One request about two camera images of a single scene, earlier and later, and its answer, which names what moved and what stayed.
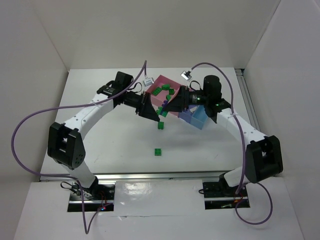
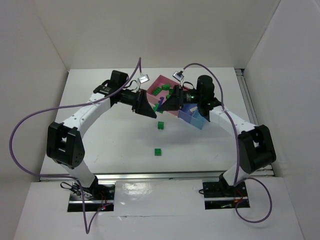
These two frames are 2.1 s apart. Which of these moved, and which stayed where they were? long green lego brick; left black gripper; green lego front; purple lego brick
Moved: long green lego brick; purple lego brick
Stayed: green lego front; left black gripper
